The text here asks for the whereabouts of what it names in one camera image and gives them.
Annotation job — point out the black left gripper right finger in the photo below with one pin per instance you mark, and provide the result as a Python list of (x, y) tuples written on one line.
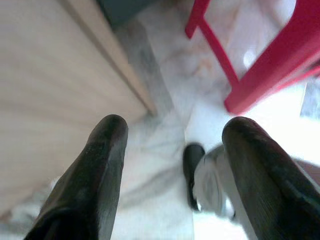
[(270, 187)]

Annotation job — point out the red plastic stool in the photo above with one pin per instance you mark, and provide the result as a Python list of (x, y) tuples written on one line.
[(287, 50)]

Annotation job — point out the light wooden cabinet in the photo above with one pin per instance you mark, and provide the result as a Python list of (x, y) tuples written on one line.
[(50, 75)]

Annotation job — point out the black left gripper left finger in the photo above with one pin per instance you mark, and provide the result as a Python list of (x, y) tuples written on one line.
[(95, 180)]

